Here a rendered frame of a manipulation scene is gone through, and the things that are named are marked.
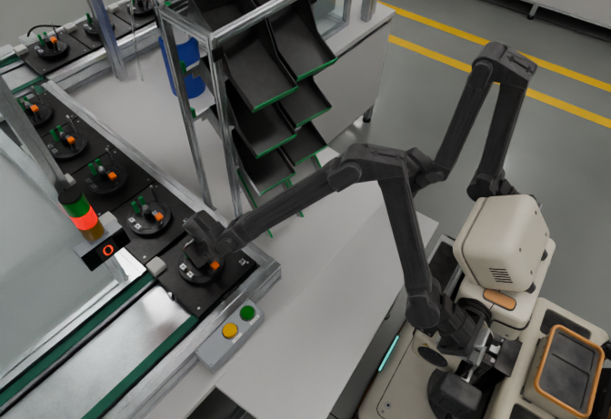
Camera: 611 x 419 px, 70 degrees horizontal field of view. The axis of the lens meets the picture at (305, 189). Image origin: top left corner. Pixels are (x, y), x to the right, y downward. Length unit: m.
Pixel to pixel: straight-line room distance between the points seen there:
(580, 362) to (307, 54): 1.18
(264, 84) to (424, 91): 2.65
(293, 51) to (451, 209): 1.94
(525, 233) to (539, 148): 2.42
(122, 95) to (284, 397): 1.49
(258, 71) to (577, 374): 1.23
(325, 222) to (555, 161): 2.19
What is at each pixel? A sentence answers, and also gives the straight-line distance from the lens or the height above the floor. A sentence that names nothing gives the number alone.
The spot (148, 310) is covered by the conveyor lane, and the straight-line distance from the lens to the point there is 1.45.
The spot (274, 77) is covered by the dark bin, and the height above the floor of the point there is 1.53.
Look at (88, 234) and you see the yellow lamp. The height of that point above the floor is 1.29.
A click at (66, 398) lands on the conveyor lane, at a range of 1.44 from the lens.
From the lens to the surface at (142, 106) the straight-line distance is 2.12.
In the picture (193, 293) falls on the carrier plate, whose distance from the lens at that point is 1.38.
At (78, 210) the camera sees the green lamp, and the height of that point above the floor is 1.39.
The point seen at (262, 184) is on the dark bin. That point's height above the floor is 1.20.
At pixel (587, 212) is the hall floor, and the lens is 3.28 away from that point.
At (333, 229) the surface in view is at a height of 0.86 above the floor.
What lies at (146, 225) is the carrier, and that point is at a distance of 1.52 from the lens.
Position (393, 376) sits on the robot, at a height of 0.28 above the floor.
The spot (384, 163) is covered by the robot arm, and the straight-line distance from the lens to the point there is 0.86.
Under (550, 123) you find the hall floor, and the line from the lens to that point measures 3.76.
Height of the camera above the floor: 2.20
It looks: 52 degrees down
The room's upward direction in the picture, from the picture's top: 3 degrees clockwise
